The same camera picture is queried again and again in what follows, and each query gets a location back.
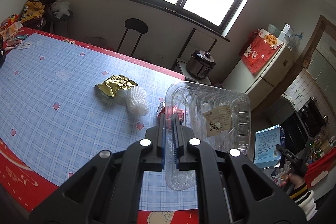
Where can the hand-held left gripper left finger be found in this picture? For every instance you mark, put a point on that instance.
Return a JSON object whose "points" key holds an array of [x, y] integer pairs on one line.
{"points": [[162, 142]]}

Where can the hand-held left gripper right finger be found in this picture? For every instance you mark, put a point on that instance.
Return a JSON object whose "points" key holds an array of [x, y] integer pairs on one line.
{"points": [[181, 158]]}

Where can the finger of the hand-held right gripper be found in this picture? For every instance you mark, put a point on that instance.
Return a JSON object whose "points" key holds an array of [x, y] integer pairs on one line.
{"points": [[282, 150]]}

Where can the blue and white carton box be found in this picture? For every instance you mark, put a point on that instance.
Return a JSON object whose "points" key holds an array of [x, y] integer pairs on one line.
{"points": [[267, 145]]}

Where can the clear plastic container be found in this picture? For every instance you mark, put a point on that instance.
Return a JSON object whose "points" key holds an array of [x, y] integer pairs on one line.
{"points": [[223, 108]]}

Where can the person's right forearm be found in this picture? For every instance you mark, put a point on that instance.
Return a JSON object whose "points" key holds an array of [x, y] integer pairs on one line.
{"points": [[304, 203]]}

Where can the person's right hand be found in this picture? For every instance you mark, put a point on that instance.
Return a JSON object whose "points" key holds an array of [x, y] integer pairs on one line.
{"points": [[298, 182]]}

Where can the red bag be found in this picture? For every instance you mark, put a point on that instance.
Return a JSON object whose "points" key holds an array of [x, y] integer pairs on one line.
{"points": [[320, 171]]}

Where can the pile of snack packets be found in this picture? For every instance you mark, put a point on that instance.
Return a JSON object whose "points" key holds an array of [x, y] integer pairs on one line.
{"points": [[323, 146]]}

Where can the black kitchen oven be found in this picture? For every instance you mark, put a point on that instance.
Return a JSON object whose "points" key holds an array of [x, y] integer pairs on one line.
{"points": [[302, 124]]}

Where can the crushed red can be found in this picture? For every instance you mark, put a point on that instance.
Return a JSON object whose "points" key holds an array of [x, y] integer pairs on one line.
{"points": [[160, 109]]}

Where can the white foam fruit net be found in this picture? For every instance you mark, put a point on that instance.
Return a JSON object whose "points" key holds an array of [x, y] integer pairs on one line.
{"points": [[136, 102]]}

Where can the cream refrigerator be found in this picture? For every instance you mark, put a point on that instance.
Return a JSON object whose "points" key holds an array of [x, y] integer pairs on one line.
{"points": [[262, 82]]}

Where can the gold foil wrapper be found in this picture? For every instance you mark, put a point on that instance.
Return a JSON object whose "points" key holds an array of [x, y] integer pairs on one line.
{"points": [[115, 85]]}

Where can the black electric pressure cooker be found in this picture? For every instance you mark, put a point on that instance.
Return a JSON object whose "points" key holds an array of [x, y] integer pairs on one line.
{"points": [[199, 66]]}

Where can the red printed cloth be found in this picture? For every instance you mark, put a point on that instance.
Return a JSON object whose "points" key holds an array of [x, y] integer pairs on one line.
{"points": [[258, 53]]}

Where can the clear plastic bag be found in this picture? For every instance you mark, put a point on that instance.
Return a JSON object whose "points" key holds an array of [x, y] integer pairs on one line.
{"points": [[295, 41]]}

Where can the blue plaid tablecloth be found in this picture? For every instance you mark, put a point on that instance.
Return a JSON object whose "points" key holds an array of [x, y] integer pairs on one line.
{"points": [[65, 82]]}

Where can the white box on refrigerator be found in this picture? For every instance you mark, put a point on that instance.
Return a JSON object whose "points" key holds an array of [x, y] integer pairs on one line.
{"points": [[284, 32]]}

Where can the black round stool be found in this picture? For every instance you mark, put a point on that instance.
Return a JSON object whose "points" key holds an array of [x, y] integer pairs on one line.
{"points": [[136, 26], [60, 20]]}

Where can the black round lid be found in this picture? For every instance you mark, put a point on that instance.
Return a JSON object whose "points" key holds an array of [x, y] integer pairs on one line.
{"points": [[170, 8]]}

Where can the dark windowsill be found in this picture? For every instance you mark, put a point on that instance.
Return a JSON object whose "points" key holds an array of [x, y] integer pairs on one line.
{"points": [[157, 7]]}

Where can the white plastic bag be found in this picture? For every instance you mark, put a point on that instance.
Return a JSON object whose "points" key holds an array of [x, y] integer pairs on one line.
{"points": [[60, 8]]}

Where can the teal plastic spoon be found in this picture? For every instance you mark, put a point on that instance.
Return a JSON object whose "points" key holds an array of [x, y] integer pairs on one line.
{"points": [[21, 37]]}

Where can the pink plastic spoon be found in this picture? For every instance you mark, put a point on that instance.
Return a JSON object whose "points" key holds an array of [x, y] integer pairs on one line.
{"points": [[13, 45]]}

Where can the black pot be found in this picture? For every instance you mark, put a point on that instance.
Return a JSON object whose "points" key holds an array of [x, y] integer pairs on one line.
{"points": [[2, 57]]}

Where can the dark cloth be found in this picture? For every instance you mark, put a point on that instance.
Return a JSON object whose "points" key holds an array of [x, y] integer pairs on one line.
{"points": [[47, 1]]}

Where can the yellow printed bag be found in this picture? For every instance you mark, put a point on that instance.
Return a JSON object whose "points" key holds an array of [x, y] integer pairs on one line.
{"points": [[31, 12]]}

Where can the red snack packets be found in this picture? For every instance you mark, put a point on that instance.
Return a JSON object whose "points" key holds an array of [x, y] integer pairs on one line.
{"points": [[10, 22]]}

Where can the pale green wall cabinets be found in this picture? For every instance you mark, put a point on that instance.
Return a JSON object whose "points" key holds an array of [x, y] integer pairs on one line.
{"points": [[323, 61]]}

